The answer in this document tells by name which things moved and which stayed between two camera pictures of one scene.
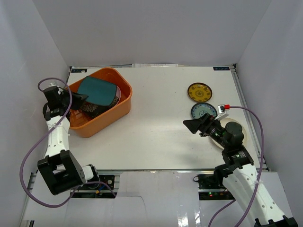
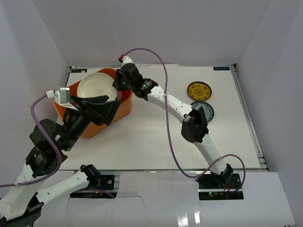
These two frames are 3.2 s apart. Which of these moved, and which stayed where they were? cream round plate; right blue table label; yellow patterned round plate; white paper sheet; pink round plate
Moved: cream round plate
Stayed: pink round plate; right blue table label; yellow patterned round plate; white paper sheet
